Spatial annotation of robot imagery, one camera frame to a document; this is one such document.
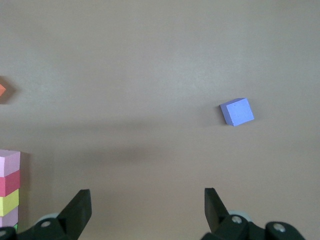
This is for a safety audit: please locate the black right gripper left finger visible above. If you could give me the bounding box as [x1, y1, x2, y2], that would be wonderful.
[0, 189, 92, 240]

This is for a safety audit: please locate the orange foam block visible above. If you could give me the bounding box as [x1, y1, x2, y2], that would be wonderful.
[0, 76, 14, 105]

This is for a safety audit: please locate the pink foam block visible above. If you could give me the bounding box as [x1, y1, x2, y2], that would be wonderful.
[0, 149, 21, 178]
[0, 207, 19, 228]

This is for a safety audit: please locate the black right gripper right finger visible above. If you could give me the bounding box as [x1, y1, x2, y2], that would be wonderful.
[201, 187, 306, 240]

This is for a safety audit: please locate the yellow foam block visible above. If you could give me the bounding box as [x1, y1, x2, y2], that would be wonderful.
[0, 189, 20, 217]

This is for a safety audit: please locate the red foam block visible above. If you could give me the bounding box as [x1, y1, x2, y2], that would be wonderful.
[0, 171, 21, 198]

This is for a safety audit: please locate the brown table cover sheet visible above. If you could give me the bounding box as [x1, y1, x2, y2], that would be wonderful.
[0, 0, 320, 240]

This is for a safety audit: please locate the purple foam block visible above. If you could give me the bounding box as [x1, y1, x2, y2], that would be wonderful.
[219, 97, 255, 128]

